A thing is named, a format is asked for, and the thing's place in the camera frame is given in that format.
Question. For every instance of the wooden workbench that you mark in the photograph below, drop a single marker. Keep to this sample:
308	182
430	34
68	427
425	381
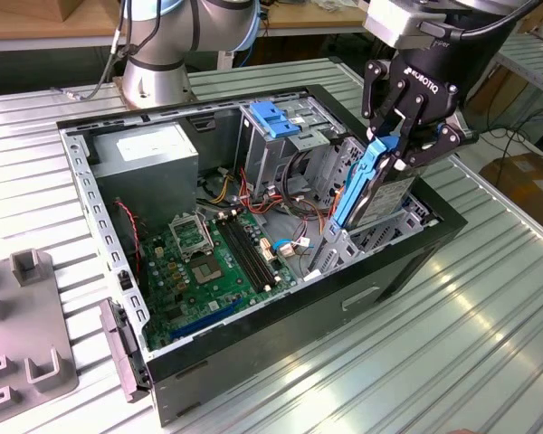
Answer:
307	20

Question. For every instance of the grey metal drive cage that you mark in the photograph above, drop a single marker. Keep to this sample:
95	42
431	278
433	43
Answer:
262	153

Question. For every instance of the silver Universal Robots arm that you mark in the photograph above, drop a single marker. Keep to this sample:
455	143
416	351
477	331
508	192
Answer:
154	54

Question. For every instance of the black RAM slot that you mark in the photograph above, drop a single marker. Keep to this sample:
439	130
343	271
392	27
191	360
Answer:
243	253
255	247
250	250
237	255

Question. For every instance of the blue plastic drive bracket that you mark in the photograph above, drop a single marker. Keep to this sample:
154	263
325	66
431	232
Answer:
271	119

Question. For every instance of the green motherboard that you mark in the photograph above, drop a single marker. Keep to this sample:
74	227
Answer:
199	303

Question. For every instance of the blue expansion slot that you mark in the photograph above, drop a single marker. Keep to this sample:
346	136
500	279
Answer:
208	317

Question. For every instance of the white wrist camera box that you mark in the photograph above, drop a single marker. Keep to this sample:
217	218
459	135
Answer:
389	22

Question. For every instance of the hard disk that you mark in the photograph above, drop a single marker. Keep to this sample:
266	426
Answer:
384	194

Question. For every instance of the grey case latch panel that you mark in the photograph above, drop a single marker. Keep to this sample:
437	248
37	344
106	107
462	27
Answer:
117	343

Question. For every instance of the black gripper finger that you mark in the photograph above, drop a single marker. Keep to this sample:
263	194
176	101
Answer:
389	104
448	135

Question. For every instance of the CPU socket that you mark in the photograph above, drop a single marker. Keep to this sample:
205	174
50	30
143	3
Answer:
206	272

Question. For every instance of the metal slat side table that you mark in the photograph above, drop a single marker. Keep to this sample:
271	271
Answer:
538	68

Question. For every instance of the small black case latch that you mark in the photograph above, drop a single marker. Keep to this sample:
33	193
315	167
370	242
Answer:
125	280

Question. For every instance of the grey parts rack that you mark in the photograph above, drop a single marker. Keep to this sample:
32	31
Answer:
27	316

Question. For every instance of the brown cardboard box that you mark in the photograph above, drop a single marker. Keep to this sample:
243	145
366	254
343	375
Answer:
525	181

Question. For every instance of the grey metal disk bay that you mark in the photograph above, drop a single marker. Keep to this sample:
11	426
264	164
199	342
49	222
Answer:
339	251

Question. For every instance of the grey power supply unit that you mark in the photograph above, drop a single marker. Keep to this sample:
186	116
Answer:
149	185

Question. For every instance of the black open PC case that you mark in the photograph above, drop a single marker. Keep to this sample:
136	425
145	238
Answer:
276	343

